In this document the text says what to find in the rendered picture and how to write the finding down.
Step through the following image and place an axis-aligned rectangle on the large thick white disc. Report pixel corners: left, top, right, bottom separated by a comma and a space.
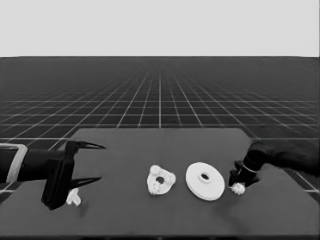
185, 161, 226, 202

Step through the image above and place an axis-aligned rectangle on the small white T-shaped piece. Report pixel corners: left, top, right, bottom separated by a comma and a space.
65, 188, 82, 207

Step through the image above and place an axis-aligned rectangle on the white round carrier with pins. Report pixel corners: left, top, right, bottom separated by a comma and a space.
146, 165, 177, 197

